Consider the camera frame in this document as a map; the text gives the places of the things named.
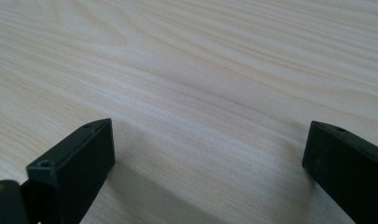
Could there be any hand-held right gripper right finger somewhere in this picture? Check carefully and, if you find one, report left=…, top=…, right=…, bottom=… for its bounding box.
left=301, top=119, right=378, bottom=224

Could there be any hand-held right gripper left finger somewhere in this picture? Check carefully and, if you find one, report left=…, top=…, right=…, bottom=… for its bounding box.
left=21, top=118, right=117, bottom=224

